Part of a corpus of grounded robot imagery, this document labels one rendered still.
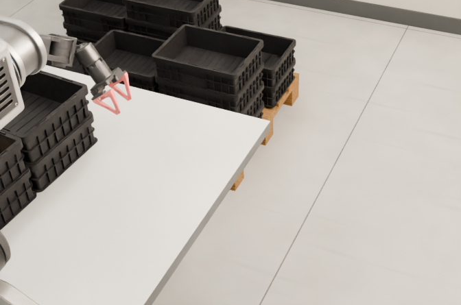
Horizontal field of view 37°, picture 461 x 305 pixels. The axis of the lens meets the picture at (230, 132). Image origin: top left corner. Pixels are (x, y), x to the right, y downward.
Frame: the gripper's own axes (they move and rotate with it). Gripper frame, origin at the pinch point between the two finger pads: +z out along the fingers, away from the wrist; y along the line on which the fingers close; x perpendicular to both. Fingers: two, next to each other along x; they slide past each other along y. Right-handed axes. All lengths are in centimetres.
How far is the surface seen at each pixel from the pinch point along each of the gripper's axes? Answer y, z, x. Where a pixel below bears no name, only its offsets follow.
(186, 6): -157, 4, -30
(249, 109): -103, 50, -10
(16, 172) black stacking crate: 13.1, -0.3, -34.3
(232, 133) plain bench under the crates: -32.2, 33.4, 8.7
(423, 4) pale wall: -244, 85, 62
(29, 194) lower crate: 9.4, 8.4, -39.3
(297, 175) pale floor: -105, 90, -9
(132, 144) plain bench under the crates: -22.1, 17.8, -19.2
